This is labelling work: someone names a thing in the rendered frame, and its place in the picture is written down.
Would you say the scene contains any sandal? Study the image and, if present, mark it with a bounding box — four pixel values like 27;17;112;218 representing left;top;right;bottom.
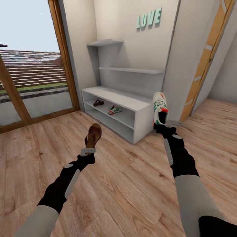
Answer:
84;123;102;148
93;100;104;107

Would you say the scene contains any gym shoe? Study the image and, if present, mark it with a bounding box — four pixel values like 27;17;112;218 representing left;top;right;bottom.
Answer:
152;92;169;125
108;105;122;114

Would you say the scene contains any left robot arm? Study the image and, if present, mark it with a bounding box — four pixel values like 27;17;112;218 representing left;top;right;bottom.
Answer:
13;148;96;237

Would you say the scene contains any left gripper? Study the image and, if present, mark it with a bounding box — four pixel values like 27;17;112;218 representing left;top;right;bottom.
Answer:
77;154;95;168

